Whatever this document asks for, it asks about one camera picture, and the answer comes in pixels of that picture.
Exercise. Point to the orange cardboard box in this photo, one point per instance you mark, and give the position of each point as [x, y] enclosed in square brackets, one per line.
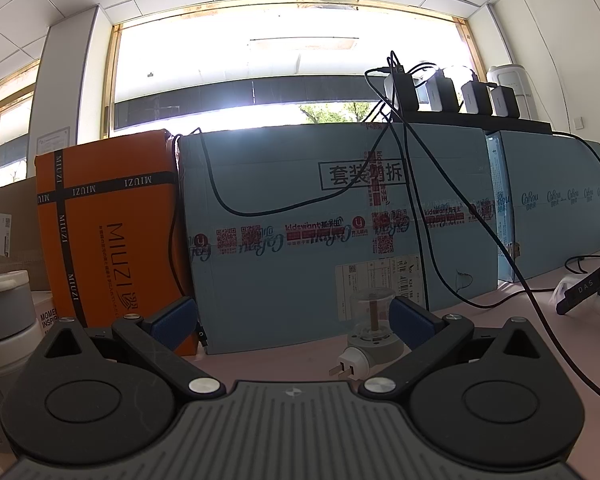
[115, 200]

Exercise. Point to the white water kettle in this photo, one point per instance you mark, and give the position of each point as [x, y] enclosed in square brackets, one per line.
[512, 77]

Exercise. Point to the grey lidded container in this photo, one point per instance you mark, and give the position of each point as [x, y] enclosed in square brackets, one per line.
[5, 310]

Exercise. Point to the brown cardboard box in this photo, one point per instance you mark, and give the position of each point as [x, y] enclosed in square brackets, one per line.
[15, 200]

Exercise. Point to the small blue cardboard box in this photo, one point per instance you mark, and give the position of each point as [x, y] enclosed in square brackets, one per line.
[550, 170]

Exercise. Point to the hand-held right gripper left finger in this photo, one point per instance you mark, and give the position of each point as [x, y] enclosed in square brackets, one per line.
[172, 317]

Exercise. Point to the row of black chargers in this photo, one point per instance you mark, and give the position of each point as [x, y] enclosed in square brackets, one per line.
[480, 230]

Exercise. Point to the large blue cardboard box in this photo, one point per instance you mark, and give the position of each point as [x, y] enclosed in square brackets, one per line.
[280, 185]

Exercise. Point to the grey charger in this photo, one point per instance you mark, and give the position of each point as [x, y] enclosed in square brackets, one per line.
[477, 100]
[505, 102]
[442, 92]

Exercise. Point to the black power strip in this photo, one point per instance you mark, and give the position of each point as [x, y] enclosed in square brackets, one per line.
[505, 124]

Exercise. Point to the white plug-in vaporizer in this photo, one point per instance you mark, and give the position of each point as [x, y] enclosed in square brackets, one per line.
[372, 347]

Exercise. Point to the white charger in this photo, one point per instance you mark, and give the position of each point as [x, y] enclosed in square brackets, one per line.
[397, 90]

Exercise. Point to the white cardboard box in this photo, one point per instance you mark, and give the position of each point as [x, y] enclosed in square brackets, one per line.
[44, 310]

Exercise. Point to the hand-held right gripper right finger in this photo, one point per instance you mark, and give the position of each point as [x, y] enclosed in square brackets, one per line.
[405, 320]

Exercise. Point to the white wall notice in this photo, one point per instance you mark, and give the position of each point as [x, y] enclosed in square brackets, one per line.
[54, 141]

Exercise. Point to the large window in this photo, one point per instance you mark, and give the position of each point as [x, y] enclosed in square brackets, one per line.
[280, 60]

